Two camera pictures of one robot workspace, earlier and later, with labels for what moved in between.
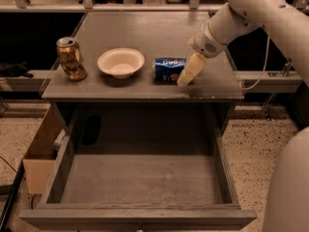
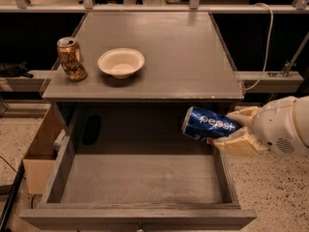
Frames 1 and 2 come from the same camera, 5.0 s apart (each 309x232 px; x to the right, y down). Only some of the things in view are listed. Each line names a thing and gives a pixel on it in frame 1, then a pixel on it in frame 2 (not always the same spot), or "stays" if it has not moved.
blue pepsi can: [167, 71] to [201, 123]
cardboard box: [40, 166] stays
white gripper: [206, 43] to [277, 126]
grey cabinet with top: [118, 72] stays
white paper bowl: [121, 62] stays
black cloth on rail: [14, 70] stays
